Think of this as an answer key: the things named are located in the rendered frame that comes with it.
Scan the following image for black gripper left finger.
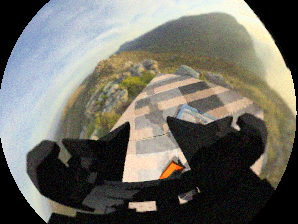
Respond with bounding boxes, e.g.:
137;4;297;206
61;121;130;183

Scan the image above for clear low glass walls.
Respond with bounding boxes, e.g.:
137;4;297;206
184;107;216;123

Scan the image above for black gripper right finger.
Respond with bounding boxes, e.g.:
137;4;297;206
166;116;233;169

